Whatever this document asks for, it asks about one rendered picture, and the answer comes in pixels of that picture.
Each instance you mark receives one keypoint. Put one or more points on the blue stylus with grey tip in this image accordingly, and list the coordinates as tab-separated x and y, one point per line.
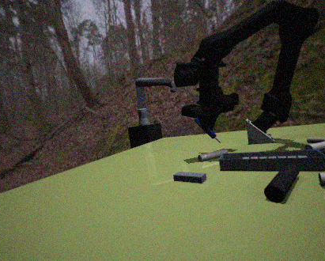
210	132

